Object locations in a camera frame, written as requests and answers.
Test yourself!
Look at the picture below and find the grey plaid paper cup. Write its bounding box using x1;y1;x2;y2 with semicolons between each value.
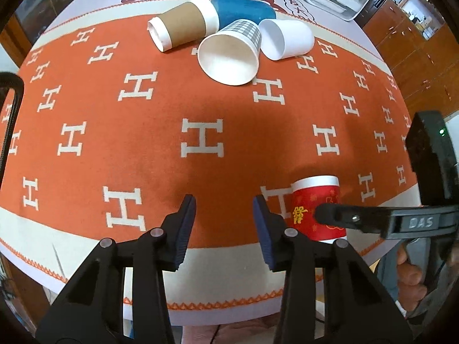
198;19;261;86

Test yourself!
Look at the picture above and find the white paper cup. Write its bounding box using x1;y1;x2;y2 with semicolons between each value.
258;19;315;60

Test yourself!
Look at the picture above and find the blue paper cup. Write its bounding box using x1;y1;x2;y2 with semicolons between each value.
211;0;276;30

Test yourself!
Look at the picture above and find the black curved cable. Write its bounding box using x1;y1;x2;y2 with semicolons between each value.
0;71;26;187

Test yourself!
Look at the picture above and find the wooden cabinet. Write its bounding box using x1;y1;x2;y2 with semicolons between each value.
355;0;458;117

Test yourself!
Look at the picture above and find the red paper cup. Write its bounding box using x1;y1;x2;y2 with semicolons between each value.
290;175;348;243

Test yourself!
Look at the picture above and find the orange H-pattern tablecloth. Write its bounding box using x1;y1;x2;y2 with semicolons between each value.
1;0;420;325

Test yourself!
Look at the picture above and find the brown sleeve paper cup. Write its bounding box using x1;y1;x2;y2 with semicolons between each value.
147;0;219;52

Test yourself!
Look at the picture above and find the person's hand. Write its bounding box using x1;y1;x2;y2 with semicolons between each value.
397;244;427;311

